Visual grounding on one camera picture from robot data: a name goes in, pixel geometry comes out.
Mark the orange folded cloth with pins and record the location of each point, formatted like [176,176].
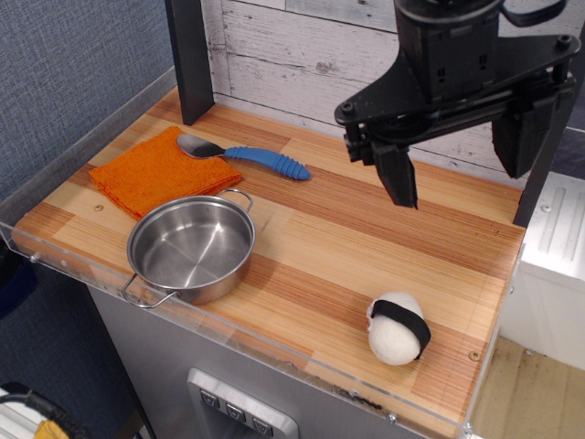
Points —
[157,171]

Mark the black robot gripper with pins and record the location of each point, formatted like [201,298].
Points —
[454,71]

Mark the white plush ball toy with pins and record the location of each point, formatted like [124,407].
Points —
[397,331]

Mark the yellow object at corner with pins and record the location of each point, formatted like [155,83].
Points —
[48,429]

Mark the stainless steel pot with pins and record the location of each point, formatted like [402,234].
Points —
[196,249]

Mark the blue handled metal spoon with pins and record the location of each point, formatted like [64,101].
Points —
[199,148]

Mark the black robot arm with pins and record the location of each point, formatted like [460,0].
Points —
[443,7]

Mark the dark vertical post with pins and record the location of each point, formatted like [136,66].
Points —
[189,46]
[539,173]

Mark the dark left vertical post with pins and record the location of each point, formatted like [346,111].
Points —
[189,46]

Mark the grey cabinet with buttons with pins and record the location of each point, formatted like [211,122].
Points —
[295,357]

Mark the white side cabinet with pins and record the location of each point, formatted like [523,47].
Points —
[544,310]

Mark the dark right vertical post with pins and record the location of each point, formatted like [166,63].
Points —
[539,173]

